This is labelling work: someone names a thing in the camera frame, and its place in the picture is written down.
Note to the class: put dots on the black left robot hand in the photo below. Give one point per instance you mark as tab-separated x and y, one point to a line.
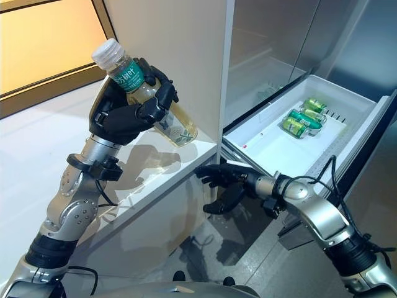
118	124

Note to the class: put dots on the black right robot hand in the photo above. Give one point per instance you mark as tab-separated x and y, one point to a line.
229	177

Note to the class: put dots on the clear tea bottle white cap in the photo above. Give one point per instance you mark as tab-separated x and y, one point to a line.
183	130

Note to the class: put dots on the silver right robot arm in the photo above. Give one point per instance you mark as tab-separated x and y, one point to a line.
319	211

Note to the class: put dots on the white fridge drawer steel front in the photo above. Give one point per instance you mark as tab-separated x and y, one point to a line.
273	146

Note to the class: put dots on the stainless steel fridge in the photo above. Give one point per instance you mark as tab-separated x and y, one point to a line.
263	46

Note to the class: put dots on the light green drink can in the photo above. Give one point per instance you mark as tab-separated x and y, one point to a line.
313	105
293	127
312	115

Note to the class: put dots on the white counter cabinet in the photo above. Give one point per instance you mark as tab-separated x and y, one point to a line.
37	139

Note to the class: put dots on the dark green drink can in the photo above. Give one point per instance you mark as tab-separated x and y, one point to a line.
297	116

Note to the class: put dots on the tall white cabinet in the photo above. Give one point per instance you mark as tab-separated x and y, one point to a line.
173	46

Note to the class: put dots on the grey robot torso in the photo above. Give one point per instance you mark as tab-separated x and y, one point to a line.
173	293

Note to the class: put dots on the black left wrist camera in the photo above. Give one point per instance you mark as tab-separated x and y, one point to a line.
108	172

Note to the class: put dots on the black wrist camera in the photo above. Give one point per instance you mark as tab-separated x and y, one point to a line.
271	208
108	172

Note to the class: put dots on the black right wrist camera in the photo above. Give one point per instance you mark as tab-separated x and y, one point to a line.
271	208

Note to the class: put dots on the backlit orange panel black frame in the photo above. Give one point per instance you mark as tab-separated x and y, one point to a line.
46	40

